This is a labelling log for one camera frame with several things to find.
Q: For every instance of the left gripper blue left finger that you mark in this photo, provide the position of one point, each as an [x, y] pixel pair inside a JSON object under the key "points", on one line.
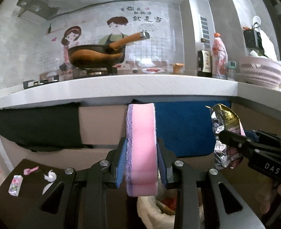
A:
{"points": [[121, 160]]}

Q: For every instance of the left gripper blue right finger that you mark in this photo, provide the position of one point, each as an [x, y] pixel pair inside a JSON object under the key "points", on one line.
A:
{"points": [[161, 161]]}

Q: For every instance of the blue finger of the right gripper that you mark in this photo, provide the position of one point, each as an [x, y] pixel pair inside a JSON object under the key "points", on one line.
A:
{"points": [[252, 135]]}

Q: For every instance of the pink purple sponge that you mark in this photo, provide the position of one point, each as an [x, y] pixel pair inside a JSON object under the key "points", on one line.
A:
{"points": [[141, 172]]}

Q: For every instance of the silver foil snack wrapper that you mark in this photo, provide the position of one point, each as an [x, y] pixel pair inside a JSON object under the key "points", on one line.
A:
{"points": [[225, 125]]}

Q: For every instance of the pink candy stick wrapper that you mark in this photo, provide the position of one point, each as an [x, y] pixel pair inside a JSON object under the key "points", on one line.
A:
{"points": [[28, 171]]}

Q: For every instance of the red plastic bag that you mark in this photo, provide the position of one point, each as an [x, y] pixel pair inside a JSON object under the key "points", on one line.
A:
{"points": [[171, 203]]}

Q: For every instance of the trash bin with plastic liner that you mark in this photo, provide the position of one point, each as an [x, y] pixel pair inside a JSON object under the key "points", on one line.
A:
{"points": [[153, 213]]}

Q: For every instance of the white kitchen countertop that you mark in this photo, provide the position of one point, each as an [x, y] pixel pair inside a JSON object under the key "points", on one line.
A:
{"points": [[121, 89]]}

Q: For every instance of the person's right hand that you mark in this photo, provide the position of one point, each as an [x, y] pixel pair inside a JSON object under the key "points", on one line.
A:
{"points": [[265, 196]]}

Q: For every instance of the blue hanging towel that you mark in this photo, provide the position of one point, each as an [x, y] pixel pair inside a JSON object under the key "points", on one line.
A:
{"points": [[185, 127]]}

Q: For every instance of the pink plastic colander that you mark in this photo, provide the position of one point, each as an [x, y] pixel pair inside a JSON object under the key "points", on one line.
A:
{"points": [[261, 71]]}

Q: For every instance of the white crumpled paper scrap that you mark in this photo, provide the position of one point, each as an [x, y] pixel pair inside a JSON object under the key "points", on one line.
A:
{"points": [[51, 176]]}

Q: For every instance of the small teal timer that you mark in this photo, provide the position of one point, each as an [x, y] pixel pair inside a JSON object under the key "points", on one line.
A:
{"points": [[231, 70]]}

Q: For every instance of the red plastic bottle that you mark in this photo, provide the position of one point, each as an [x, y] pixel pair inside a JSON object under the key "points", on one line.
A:
{"points": [[219, 57]]}

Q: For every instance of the black hanging cloth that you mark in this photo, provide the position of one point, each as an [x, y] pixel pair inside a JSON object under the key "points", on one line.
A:
{"points": [[43, 129]]}

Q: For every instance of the dark soy sauce bottle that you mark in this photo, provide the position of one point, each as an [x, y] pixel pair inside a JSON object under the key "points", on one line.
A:
{"points": [[204, 60]]}

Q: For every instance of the black knife holder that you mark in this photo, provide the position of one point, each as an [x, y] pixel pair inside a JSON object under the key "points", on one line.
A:
{"points": [[253, 39]]}

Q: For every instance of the small orange cup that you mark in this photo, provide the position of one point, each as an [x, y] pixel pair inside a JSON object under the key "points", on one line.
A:
{"points": [[177, 68]]}

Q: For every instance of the small white purple carton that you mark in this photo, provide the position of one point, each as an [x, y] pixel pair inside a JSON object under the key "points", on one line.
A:
{"points": [[15, 185]]}

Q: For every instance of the gas stove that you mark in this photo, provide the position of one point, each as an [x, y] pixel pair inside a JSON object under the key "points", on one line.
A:
{"points": [[73, 74]]}

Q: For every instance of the brown wok with wooden handle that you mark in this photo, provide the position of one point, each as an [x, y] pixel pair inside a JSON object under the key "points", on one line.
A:
{"points": [[102, 56]]}

